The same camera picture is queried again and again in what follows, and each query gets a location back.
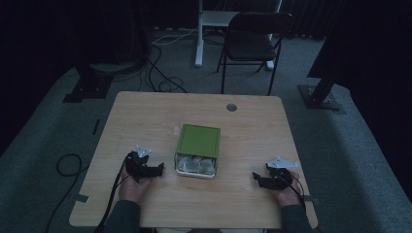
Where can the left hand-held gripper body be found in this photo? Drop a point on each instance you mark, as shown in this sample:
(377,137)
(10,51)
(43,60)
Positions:
(136,166)

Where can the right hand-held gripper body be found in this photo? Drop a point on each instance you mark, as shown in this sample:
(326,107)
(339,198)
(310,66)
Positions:
(281,176)

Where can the pile of pale sachets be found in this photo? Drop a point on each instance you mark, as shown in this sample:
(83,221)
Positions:
(196,164)

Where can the green box with white drawer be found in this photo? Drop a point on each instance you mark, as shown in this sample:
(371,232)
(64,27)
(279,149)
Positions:
(198,147)

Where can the person's right hand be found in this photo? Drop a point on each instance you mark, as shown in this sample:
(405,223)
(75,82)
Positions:
(289,195)

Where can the person's left hand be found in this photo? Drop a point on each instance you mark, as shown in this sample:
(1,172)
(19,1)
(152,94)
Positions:
(132,190)

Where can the grey tape strip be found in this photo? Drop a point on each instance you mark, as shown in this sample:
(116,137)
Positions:
(311,199)
(82,198)

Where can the small black bar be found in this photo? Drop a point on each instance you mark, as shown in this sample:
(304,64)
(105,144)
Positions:
(96,126)

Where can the grey round table grommet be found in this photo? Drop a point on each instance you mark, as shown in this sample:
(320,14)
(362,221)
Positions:
(231,107)

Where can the black stand with bolted base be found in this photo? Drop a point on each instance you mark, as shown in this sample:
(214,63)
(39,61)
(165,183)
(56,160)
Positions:
(319,97)

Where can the black stand with square base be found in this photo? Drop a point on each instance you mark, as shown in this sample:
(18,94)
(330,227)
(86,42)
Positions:
(87,87)

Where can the round grey stand base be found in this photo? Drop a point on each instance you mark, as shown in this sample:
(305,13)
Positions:
(113,68)

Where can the black folding chair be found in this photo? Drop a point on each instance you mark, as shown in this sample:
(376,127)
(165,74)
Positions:
(251,45)

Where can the white desk frame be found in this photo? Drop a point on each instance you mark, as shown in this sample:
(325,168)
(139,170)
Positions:
(202,32)

